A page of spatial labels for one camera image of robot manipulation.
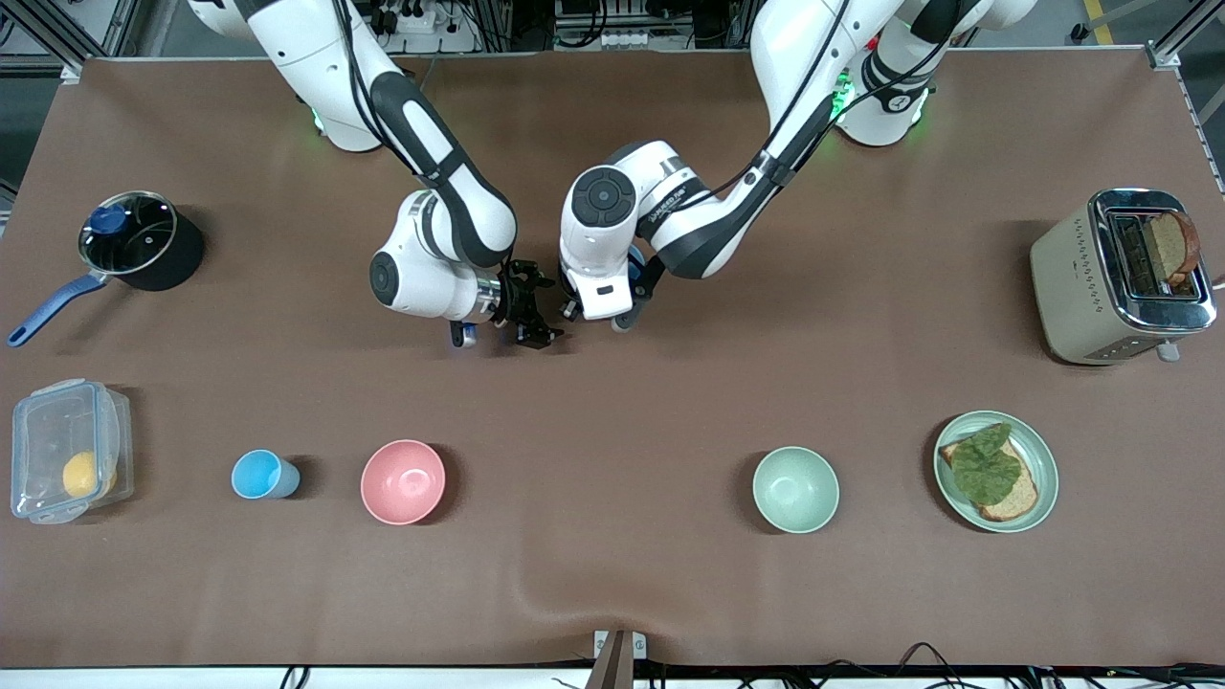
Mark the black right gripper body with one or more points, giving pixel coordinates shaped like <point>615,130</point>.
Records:
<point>518,296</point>

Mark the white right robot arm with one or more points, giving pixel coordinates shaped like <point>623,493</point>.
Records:
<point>421,282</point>

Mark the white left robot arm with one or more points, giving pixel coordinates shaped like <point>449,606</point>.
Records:
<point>593,258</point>

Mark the pink bowl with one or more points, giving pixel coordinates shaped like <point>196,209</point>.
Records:
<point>403,481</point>

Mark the pale green bowl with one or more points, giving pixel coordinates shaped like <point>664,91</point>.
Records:
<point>795,489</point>

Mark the brown table cover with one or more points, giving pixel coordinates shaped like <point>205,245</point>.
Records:
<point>612,431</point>

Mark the white socket bar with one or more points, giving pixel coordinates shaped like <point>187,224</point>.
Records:
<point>632,40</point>

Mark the white power strip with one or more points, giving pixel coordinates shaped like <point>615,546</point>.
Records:
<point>416,19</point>

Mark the blue cup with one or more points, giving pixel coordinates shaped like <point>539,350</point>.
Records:
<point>256,474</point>

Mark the green lettuce leaf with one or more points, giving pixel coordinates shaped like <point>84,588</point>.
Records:
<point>986,469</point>

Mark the glass pot lid blue knob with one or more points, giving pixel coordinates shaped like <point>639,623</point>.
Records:
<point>129,234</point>

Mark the silver beige toaster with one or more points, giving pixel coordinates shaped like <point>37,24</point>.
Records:
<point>1072,287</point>

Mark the light brown bread slice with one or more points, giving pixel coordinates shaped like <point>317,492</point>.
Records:
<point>1016,498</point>

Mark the green plate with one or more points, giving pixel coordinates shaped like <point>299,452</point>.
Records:
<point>1045,459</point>

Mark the yellow lemon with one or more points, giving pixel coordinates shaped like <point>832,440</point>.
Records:
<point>80,475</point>

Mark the clear plastic lidded container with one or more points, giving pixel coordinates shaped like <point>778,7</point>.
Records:
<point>48,431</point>

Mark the dark brown bread slice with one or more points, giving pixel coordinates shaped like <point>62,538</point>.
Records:
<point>1169,244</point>

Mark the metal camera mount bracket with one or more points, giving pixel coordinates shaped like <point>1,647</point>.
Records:
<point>617,660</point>

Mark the aluminium frame profile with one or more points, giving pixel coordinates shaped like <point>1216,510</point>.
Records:
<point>1165,57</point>
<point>38,63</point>

